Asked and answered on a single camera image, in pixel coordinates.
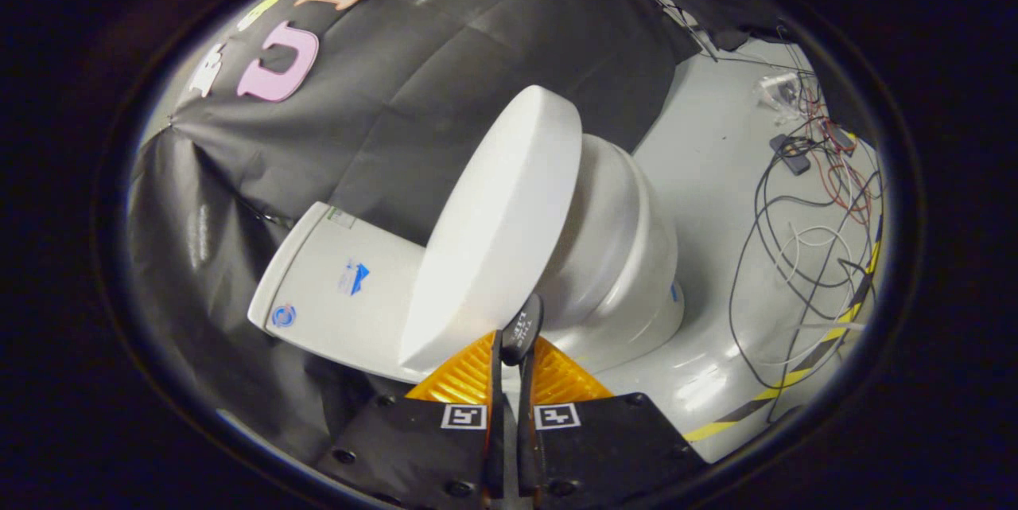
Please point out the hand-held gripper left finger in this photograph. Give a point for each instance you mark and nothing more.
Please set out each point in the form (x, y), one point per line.
(413, 446)

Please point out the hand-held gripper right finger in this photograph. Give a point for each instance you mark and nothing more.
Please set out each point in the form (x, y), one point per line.
(604, 446)

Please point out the black round lid pull tab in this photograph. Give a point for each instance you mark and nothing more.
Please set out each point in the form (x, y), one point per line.
(521, 327)

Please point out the white toilet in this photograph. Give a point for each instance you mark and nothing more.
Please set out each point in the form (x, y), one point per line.
(620, 255)

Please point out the white toilet tank lid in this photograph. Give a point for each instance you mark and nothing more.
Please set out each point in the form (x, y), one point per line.
(288, 270)

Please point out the yellow black floor tape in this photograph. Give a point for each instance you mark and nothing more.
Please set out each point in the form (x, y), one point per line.
(795, 375)

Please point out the small black adapter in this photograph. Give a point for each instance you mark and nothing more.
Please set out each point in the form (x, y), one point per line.
(790, 154)

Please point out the black backdrop cloth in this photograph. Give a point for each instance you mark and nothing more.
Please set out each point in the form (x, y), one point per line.
(437, 56)

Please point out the clear plastic wrapper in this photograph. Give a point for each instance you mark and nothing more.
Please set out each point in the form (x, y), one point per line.
(778, 90)

